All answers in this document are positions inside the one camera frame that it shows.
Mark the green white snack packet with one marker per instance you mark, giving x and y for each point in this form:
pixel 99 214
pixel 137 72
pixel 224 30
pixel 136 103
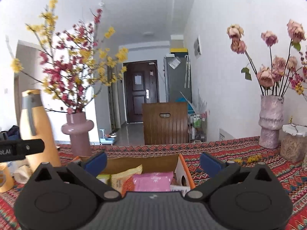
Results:
pixel 105 178

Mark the red yellow berry sprigs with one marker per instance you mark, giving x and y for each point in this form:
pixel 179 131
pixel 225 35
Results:
pixel 297 76

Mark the pink glass vase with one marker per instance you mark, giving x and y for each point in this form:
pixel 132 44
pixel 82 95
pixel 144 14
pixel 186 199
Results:
pixel 77 127

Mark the dried pink roses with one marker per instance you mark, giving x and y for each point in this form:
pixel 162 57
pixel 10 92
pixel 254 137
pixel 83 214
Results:
pixel 272 79

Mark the yellow mug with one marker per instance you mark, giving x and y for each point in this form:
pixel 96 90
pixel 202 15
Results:
pixel 7 182

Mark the brown wooden chair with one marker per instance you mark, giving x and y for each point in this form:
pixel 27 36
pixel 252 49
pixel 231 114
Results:
pixel 165 123

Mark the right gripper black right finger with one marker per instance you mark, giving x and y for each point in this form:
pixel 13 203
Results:
pixel 220 173

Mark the yellow thermos jug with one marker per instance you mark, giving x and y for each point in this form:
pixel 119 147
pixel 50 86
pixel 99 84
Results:
pixel 35 124

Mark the pink snack packet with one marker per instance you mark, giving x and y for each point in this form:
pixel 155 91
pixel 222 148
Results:
pixel 152 182

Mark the yellow box on refrigerator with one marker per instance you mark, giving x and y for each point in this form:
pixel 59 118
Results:
pixel 178 50

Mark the orange red snack packet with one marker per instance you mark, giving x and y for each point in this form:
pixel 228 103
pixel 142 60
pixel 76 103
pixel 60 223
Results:
pixel 123 181

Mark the red cardboard snack box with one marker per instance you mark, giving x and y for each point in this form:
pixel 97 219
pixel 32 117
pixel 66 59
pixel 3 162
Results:
pixel 182 180

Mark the pink yellow blossom branches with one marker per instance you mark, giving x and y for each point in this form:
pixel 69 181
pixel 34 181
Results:
pixel 75 64

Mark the patterned red tablecloth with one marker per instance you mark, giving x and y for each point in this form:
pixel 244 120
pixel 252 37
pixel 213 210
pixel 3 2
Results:
pixel 291 175

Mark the textured pink ceramic vase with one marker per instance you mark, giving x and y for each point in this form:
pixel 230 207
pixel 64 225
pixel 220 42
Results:
pixel 271 118

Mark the fallen yellow flower petals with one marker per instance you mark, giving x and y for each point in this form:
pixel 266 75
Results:
pixel 248 160

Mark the wall electrical panel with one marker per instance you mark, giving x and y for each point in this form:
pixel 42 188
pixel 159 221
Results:
pixel 197 47

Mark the grey refrigerator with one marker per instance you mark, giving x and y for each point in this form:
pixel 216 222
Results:
pixel 177 75

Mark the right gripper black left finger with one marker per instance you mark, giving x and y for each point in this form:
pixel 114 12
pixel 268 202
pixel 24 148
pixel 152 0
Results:
pixel 86 173

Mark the dark brown entrance door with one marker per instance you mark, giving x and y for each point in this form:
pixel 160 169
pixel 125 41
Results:
pixel 141 86

